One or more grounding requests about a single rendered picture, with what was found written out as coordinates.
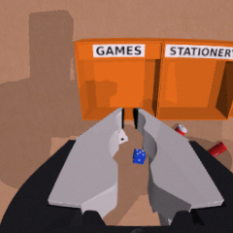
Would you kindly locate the white domino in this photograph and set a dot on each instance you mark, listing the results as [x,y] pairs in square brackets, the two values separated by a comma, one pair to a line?
[122,137]

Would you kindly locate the orange bin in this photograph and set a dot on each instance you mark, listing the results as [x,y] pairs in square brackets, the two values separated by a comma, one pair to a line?
[128,72]

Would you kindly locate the red battery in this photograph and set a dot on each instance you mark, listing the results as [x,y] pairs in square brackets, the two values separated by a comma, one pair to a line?
[217,149]
[180,129]

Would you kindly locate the blue die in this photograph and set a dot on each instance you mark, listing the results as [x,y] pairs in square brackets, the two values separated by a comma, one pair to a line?
[139,156]

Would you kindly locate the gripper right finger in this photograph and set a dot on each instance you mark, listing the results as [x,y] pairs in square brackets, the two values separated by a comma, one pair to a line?
[183,176]

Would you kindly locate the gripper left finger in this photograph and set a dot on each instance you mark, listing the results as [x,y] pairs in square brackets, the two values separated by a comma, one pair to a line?
[80,176]

